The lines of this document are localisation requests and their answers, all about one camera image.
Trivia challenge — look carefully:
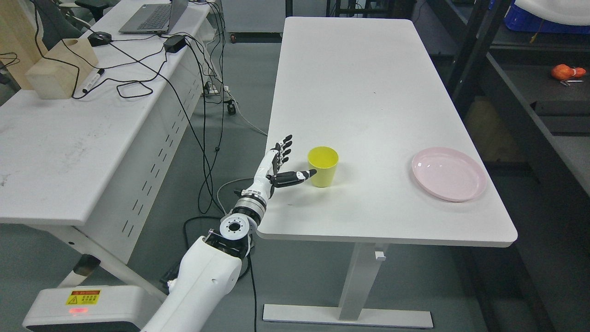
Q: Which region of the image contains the white table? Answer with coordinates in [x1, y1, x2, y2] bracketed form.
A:
[258, 17, 518, 329]

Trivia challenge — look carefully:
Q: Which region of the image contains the grey laptop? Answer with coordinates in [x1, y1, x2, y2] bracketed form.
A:
[118, 0, 189, 34]

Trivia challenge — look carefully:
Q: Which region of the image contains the yellow plastic cup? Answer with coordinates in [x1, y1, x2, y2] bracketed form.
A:
[307, 146, 339, 188]

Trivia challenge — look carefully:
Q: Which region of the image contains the white desk left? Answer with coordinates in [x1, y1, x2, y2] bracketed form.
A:
[0, 0, 216, 300]

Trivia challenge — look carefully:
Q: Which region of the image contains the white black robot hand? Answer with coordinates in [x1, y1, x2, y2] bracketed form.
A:
[240, 135, 318, 201]

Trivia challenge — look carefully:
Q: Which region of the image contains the pink plastic plate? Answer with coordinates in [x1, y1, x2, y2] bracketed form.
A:
[411, 147, 487, 202]

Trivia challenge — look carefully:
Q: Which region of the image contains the wooden box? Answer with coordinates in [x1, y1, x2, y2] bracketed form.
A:
[25, 38, 98, 100]

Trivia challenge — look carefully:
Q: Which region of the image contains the black computer mouse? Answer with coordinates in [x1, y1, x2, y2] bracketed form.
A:
[87, 31, 112, 47]

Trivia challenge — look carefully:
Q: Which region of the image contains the black metal shelf rack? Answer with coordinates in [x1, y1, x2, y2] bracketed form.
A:
[428, 0, 589, 201]

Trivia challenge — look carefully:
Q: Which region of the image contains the black power adapter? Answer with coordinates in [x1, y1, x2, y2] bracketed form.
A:
[164, 35, 186, 54]

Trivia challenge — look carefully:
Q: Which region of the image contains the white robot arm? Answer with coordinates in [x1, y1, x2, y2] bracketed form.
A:
[142, 231, 242, 332]

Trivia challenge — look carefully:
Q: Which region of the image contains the white marker pen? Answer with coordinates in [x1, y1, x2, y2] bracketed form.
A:
[82, 69, 105, 93]

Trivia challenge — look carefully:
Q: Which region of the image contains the blue bin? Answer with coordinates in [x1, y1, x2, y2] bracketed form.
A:
[504, 0, 590, 35]

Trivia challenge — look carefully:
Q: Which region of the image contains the orange toy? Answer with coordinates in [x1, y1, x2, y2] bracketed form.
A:
[550, 64, 586, 81]

